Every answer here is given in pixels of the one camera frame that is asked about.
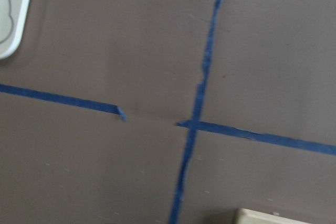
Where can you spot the wooden cutting board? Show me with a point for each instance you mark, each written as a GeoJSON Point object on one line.
{"type": "Point", "coordinates": [245, 216]}

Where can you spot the white tray with bear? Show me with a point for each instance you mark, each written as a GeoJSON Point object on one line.
{"type": "Point", "coordinates": [13, 16]}

